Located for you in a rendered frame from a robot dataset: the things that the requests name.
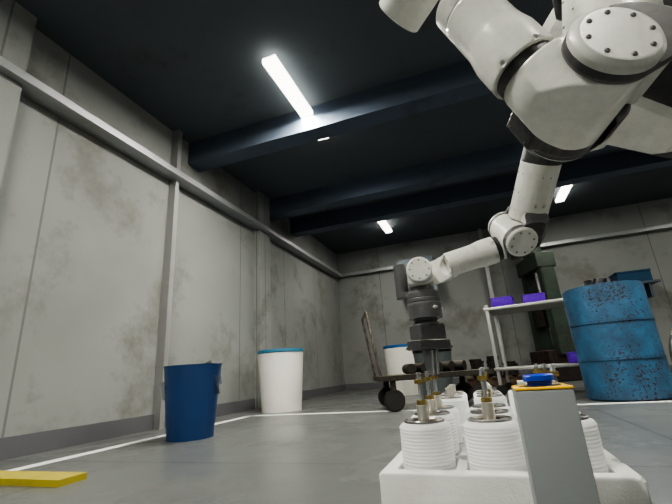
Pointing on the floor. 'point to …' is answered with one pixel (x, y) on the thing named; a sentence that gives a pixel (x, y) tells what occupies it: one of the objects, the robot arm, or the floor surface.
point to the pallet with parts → (494, 372)
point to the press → (533, 281)
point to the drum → (618, 342)
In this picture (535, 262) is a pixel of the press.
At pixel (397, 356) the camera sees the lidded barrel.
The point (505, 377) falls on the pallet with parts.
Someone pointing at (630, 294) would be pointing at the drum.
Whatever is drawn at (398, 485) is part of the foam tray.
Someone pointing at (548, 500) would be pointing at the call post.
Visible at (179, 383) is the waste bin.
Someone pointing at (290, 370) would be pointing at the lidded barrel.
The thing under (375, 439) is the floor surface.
